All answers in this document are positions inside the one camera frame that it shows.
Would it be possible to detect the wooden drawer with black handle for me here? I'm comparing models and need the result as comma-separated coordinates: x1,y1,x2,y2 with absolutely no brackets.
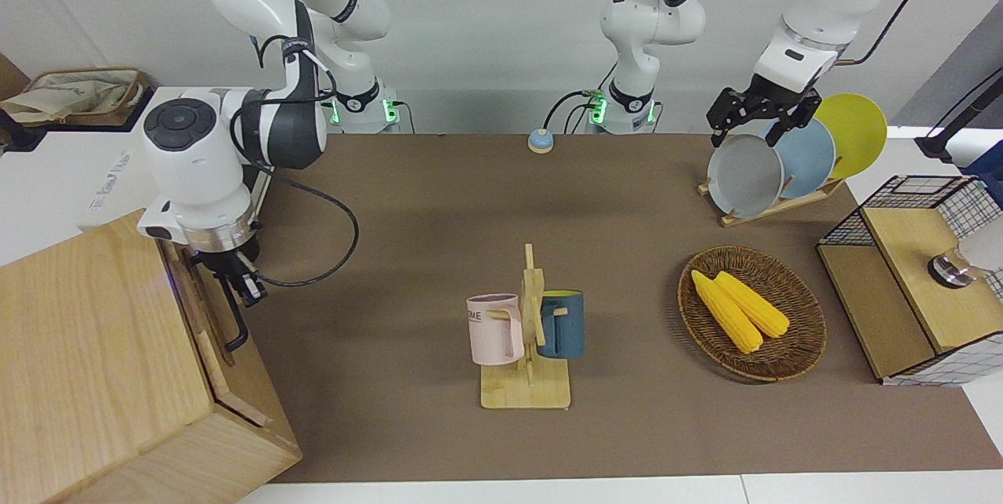
159,240,273,429

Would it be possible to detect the wooden mug rack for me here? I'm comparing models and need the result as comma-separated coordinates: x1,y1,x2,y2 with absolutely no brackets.
480,243,574,411

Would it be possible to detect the brown table mat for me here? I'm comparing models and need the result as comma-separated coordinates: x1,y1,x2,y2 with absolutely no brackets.
234,132,1003,484

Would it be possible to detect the grey plate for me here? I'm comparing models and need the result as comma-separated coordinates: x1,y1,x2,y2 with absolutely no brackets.
706,132,785,219

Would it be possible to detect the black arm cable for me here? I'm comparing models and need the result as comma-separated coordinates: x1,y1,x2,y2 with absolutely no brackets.
229,34,360,288
834,0,935,67

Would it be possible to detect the frosted bottle with metal cap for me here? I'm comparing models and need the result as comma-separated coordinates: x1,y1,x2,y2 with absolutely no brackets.
928,233,1003,290

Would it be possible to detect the dark blue mug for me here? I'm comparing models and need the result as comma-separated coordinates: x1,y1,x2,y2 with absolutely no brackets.
537,289,586,361

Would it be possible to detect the yellow plate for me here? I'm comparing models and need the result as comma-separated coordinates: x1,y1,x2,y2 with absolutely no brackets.
814,92,889,180

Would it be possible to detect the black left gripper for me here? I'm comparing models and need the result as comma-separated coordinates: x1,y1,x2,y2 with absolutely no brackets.
706,74,823,149

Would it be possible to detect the yellow corn cob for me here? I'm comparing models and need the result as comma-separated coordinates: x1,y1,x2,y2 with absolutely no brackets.
714,270,791,339
690,269,765,355

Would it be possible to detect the pink mug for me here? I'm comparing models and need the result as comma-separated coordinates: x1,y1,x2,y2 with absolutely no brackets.
466,293,525,367

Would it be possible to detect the brown cardboard box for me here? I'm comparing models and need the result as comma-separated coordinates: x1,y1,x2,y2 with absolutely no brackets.
22,67,151,129

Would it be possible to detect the black wire wooden shelf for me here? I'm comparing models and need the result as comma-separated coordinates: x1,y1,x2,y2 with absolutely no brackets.
817,174,1003,388

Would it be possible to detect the light wooden cabinet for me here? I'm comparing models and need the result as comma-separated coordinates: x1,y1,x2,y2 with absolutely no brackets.
0,208,303,504

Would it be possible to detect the wooden plate rack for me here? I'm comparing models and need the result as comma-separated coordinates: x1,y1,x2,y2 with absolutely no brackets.
697,175,848,229

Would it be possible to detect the light blue plate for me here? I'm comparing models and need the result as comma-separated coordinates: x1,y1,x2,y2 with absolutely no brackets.
763,118,838,200

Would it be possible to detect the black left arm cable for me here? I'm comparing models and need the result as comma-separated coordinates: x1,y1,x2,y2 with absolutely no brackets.
834,0,935,67

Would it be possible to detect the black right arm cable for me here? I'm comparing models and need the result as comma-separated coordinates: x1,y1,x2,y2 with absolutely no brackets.
229,34,360,288

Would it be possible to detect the round wicker basket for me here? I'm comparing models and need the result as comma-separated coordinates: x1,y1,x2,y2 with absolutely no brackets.
677,245,828,384

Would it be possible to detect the beige cloth bag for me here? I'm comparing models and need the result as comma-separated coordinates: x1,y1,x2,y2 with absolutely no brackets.
0,71,143,125

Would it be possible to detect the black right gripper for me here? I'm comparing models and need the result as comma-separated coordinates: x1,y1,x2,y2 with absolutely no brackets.
190,244,269,309

